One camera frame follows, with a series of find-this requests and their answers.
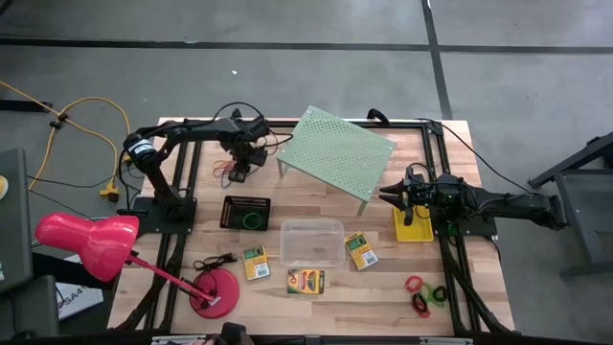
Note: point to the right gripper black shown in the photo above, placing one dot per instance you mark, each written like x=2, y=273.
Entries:
x=421, y=194

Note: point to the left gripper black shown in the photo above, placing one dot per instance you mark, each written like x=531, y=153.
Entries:
x=241, y=154

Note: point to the thin green rubber band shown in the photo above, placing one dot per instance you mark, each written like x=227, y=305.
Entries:
x=244, y=221

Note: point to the yellow green crayon box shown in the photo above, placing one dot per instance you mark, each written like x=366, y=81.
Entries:
x=361, y=250
x=305, y=282
x=256, y=262

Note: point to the clear plastic bin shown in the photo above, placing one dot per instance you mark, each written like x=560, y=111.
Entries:
x=311, y=242

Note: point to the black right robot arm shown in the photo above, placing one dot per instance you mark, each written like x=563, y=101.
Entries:
x=507, y=206

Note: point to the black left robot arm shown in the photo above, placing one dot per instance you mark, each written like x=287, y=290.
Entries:
x=201, y=128

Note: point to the red desk lamp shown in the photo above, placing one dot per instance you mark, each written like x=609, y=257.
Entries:
x=96, y=244

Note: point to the black plastic basket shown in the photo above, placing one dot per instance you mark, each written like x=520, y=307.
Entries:
x=232, y=211

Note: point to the yellow plastic basket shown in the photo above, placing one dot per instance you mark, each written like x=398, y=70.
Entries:
x=412, y=230

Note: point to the green perforated metal shelf riser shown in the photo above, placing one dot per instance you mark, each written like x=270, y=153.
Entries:
x=335, y=153

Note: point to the dark metal cart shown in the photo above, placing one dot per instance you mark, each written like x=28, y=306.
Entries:
x=584, y=201

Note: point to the white printed box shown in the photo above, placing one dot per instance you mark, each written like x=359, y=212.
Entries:
x=81, y=302

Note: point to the dark grey cabinet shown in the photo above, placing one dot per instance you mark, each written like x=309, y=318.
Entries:
x=14, y=215

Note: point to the black box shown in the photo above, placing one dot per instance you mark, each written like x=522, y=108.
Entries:
x=29, y=306

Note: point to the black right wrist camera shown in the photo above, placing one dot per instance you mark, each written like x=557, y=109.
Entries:
x=409, y=213

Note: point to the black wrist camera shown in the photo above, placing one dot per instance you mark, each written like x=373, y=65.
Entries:
x=409, y=213
x=259, y=156

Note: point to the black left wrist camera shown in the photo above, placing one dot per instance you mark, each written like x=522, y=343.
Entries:
x=259, y=156

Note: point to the black aluminium table frame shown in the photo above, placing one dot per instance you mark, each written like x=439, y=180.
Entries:
x=433, y=128

